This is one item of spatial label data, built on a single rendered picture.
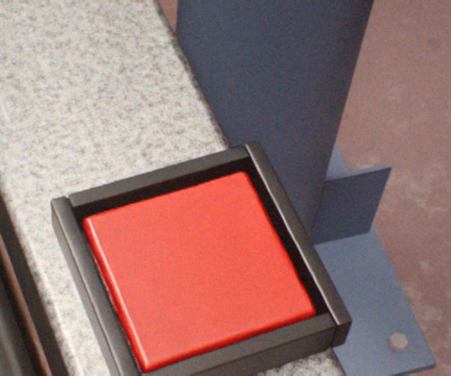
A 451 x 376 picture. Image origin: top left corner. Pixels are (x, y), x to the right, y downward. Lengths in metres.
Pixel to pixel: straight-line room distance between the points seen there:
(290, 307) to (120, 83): 0.12
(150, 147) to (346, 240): 1.08
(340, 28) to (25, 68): 0.60
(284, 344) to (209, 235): 0.05
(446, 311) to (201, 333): 1.13
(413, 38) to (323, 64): 0.69
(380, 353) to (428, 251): 0.17
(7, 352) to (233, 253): 0.08
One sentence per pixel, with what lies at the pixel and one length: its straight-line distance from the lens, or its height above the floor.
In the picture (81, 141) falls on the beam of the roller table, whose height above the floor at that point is 0.91.
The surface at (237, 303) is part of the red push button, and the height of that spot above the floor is 0.93.
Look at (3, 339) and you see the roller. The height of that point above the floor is 0.91.
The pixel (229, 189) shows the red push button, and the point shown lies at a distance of 0.41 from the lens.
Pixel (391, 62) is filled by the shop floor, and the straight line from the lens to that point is 1.71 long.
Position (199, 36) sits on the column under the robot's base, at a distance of 1.06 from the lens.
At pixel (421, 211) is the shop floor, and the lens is 1.57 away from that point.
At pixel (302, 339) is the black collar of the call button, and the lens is 0.39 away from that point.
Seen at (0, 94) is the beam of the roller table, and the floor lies 0.92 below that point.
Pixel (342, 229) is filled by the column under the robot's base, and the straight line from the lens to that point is 1.49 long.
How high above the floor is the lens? 1.27
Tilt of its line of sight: 57 degrees down
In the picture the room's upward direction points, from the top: 8 degrees clockwise
